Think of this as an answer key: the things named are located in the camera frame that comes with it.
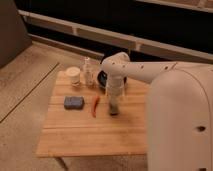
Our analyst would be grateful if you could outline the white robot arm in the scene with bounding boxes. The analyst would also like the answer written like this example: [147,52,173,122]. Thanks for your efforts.
[101,52,213,171]

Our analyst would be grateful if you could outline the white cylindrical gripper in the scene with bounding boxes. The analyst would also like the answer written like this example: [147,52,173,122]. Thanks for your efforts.
[105,78,125,104]

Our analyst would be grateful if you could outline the dark grey eraser block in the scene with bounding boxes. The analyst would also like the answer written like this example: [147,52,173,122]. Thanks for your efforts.
[109,104,119,116]

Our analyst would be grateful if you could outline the clear plastic bottle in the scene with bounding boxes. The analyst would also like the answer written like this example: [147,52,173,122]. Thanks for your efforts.
[83,57,94,86]

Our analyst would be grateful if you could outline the blue sponge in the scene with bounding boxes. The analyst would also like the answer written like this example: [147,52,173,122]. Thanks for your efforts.
[64,96,84,109]

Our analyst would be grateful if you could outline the white lidded cup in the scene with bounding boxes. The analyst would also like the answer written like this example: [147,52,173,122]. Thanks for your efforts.
[66,67,81,86]

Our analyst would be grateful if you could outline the wooden table board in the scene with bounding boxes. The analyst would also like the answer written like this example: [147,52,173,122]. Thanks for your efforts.
[37,71,148,157]

